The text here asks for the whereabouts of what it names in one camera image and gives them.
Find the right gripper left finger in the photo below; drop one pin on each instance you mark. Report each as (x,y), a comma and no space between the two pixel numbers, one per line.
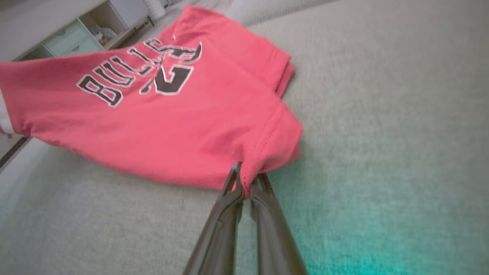
(217,233)

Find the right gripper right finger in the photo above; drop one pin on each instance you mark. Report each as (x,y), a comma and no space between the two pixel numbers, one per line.
(273,240)

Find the red Bulls basketball jersey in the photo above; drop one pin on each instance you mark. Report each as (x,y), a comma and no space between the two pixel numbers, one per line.
(153,130)

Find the grey item in cabinet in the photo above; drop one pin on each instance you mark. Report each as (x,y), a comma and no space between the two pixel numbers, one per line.
(105,35)

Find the white ribbed cylinder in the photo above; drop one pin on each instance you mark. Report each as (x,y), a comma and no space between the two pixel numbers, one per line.
(154,8)

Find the pale media cabinet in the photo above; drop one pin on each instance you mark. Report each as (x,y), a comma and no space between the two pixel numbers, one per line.
(72,40)

